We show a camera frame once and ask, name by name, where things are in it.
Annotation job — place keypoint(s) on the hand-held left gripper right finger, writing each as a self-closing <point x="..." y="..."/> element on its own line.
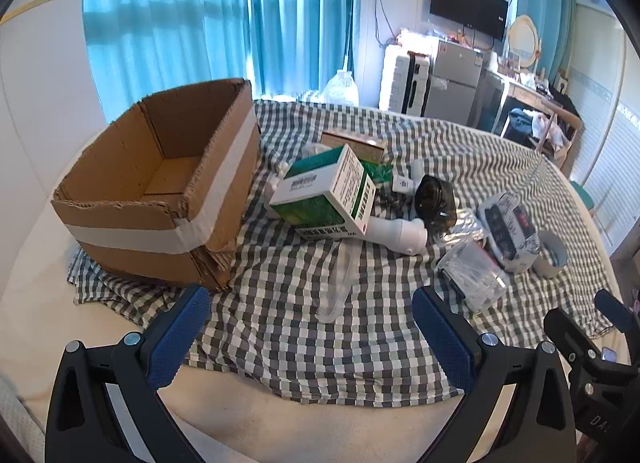
<point x="442" y="338"/>

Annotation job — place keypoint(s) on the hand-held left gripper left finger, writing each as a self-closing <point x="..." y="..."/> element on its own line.
<point x="177" y="338"/>

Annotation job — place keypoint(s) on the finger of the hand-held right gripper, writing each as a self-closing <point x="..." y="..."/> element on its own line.
<point x="570" y="338"/>
<point x="614" y="307"/>

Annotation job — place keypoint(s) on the brown cardboard box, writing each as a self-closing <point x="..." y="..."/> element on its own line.
<point x="125" y="243"/>

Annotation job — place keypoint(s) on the white nozzle bottle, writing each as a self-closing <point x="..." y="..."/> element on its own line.
<point x="395" y="233"/>

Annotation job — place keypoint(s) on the clear plastic bag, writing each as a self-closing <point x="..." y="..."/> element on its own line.
<point x="470" y="273"/>
<point x="342" y="88"/>

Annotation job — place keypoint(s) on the grey tape roll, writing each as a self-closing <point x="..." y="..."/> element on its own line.
<point x="542" y="243"/>

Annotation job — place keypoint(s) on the clear plastic comb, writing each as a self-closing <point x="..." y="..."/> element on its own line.
<point x="332" y="303"/>

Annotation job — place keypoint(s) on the teal stool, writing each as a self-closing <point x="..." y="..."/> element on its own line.
<point x="582" y="195"/>

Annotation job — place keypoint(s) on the silver foil packet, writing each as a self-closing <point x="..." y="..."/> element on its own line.
<point x="465" y="223"/>

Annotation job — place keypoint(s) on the grey white checkered cloth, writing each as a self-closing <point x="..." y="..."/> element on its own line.
<point x="300" y="333"/>

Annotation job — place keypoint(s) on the grey printed packet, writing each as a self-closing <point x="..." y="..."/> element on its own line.
<point x="505" y="228"/>

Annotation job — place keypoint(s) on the black round container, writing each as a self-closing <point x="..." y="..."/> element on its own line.
<point x="430" y="198"/>

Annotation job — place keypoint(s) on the green packet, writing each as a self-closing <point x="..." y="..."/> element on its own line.
<point x="380" y="173"/>

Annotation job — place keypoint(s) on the white plastic bag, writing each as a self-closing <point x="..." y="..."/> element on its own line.
<point x="545" y="125"/>

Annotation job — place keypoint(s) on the green white medicine box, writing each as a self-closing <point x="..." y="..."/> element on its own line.
<point x="310" y="188"/>

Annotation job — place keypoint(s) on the dark blue clothes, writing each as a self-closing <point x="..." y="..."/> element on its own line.
<point x="520" y="123"/>

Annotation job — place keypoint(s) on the flat brown kraft box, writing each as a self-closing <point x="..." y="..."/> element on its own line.
<point x="350" y="140"/>

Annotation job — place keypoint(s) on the white crumpled tissue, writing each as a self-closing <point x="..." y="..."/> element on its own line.
<point x="315" y="149"/>

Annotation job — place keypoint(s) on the wooden dressing table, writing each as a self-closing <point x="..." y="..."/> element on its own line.
<point x="525" y="89"/>

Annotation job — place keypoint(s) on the grey fridge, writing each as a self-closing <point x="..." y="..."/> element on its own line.
<point x="452" y="88"/>

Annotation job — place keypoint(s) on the white suitcase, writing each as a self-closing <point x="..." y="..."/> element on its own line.
<point x="395" y="78"/>

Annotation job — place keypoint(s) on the oval mirror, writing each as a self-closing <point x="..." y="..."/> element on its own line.
<point x="522" y="35"/>

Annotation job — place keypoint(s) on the white bag on suitcase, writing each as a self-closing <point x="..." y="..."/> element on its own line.
<point x="415" y="40"/>

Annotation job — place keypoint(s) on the narrow blue curtain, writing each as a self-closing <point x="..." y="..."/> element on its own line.
<point x="550" y="3"/>

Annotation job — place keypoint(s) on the wide blue curtain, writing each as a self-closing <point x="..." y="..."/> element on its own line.
<point x="175" y="18"/>

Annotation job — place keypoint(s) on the black wall television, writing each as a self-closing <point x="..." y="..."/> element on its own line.
<point x="465" y="3"/>

